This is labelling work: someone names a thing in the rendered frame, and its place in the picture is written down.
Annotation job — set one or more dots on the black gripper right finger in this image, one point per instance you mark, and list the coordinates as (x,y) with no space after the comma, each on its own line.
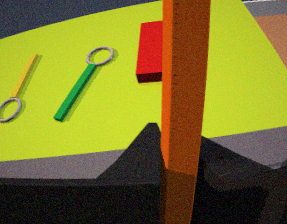
(232,189)

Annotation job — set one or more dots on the green handle with grey loop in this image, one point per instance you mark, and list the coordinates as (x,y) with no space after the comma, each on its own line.
(79,85)

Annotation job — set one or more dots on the red rectangular block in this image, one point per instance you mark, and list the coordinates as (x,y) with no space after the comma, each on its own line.
(149,67)

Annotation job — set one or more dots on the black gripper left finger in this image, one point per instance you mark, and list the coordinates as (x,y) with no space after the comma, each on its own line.
(126,193)

